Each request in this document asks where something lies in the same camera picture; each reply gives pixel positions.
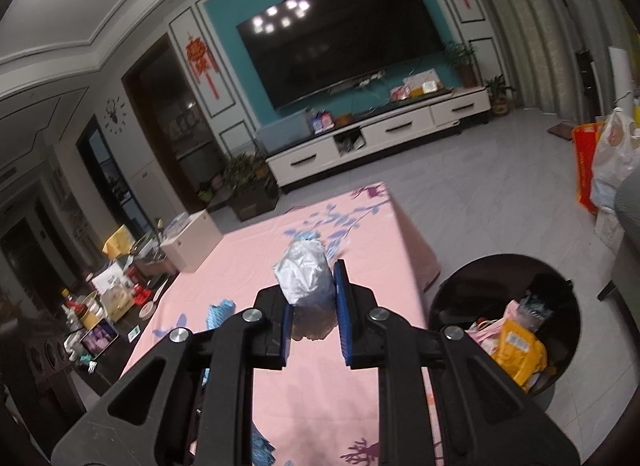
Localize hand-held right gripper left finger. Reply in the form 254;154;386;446
50;287;296;466

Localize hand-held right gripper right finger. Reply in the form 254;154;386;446
332;260;583;466

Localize white plastic bag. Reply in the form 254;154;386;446
590;106;640;211
272;240;338;343

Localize black round trash bin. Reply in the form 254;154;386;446
427;253;583;399

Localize pink white wrapper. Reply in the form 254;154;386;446
467;317;506;362

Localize yellow packaging bag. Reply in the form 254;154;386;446
492;318;548;392

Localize pale blue plastic wrapper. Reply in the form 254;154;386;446
520;290;557;333

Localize blue crumpled wrapper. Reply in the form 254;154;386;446
250;425;278;466
207;300;236;331

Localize pink floral tablecloth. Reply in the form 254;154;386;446
120;182;443;466

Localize white storage box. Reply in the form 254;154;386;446
160;210;225;274

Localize cluster of green plants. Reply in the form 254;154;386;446
200;146;281;221

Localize dark side table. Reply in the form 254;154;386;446
30;251;181;397

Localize tablet with lit screen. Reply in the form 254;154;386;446
80;323;120;359

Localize white TV cabinet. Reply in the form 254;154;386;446
265;86;492;194

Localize yellow paper bag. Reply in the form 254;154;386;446
102;226;132;259

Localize blue translucent storage box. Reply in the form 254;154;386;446
256;113;313;155

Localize white yellow gift box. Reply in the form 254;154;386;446
404;73;443;96

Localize potted plant in brown pot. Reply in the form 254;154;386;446
482;74;516;117

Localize white cardboard carton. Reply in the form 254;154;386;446
594;206;623;249

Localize tall potted plant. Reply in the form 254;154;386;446
442;40;478;89

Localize red paper bag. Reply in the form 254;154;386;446
571;122;608;217

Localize black flat television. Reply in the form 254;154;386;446
236;0;445;111

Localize brown floor mat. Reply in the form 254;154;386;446
547;122;576;143

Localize grey curtain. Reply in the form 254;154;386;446
475;0;640;111

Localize black standing pole appliance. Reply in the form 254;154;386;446
546;0;597;114

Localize black deer wall clock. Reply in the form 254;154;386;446
104;98;126;134

